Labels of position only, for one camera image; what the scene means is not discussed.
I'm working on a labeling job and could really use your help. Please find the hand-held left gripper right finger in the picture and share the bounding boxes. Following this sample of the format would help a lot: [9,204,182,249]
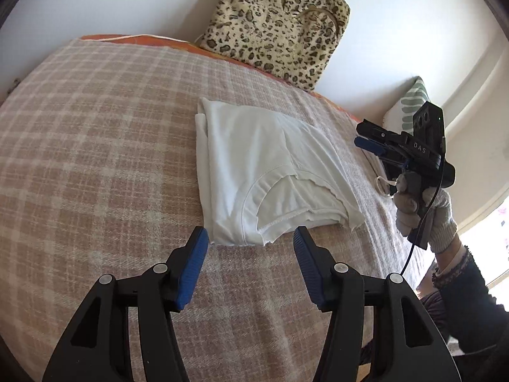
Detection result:
[293,226,462,382]

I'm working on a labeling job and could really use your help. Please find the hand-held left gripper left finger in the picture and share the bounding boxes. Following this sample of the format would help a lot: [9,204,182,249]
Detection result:
[42,226,210,382]

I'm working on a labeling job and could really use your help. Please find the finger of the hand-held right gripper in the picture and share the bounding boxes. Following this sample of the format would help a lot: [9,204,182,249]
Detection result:
[357,119,402,142]
[355,136,406,165]

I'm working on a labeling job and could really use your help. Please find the white t-shirt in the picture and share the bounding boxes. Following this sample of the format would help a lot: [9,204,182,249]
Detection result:
[195,96,363,247]

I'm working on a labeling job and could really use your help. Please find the person's right forearm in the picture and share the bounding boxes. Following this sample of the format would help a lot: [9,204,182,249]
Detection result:
[431,243,509,355]

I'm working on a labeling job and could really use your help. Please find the person's right hand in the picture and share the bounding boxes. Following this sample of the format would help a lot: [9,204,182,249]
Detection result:
[393,173,461,254]

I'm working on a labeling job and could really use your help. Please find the leaf print pillow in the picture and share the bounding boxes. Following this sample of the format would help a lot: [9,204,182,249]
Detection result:
[382,76,432,132]

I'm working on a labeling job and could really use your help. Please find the leopard print bag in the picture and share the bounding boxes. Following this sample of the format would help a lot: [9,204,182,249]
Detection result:
[195,0,351,92]

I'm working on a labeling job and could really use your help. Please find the plaid blanket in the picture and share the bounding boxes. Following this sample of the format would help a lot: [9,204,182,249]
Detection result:
[0,37,438,382]

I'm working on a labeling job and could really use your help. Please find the white cloth strap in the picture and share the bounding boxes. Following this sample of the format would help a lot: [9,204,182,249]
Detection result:
[374,175,398,195]

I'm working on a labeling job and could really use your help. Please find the black cable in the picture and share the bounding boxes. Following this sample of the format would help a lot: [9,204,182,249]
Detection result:
[400,137,445,277]

